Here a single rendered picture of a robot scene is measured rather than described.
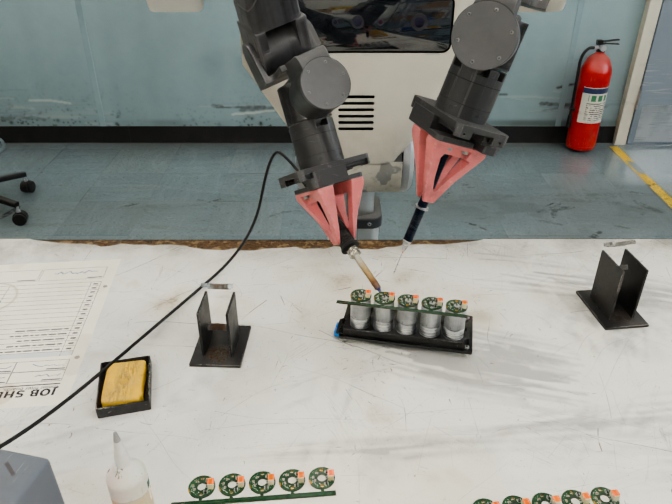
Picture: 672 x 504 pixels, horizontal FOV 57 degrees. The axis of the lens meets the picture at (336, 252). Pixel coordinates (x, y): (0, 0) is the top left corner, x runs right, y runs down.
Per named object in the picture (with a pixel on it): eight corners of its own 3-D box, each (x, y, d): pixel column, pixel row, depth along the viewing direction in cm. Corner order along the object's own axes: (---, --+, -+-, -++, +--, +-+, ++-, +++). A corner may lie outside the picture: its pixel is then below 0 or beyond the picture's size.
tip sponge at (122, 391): (102, 371, 71) (100, 361, 70) (152, 363, 72) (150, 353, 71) (97, 419, 65) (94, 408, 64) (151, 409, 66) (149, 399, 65)
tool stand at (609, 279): (619, 324, 85) (611, 244, 85) (664, 328, 75) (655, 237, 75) (578, 327, 84) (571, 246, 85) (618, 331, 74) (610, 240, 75)
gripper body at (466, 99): (452, 141, 60) (483, 66, 57) (406, 109, 68) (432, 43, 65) (503, 154, 63) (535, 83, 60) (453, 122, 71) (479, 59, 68)
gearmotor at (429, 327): (419, 329, 76) (422, 295, 73) (439, 331, 75) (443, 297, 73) (417, 341, 74) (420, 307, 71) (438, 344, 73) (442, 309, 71)
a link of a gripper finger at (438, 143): (410, 205, 65) (445, 121, 61) (383, 179, 71) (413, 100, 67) (461, 215, 68) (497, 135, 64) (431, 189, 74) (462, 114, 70)
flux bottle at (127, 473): (159, 495, 57) (142, 417, 52) (147, 528, 54) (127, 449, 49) (123, 493, 57) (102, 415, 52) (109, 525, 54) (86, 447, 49)
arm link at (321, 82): (301, 23, 78) (240, 49, 75) (326, -13, 67) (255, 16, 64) (342, 111, 79) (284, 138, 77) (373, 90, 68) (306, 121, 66)
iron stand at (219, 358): (250, 362, 78) (252, 284, 78) (236, 371, 69) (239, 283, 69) (202, 360, 78) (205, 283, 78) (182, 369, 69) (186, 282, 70)
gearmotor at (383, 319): (374, 323, 77) (375, 290, 74) (393, 326, 76) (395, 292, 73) (371, 336, 75) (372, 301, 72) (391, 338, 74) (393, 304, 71)
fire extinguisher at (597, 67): (561, 140, 332) (582, 35, 303) (590, 140, 332) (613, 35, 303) (570, 151, 319) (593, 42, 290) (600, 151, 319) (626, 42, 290)
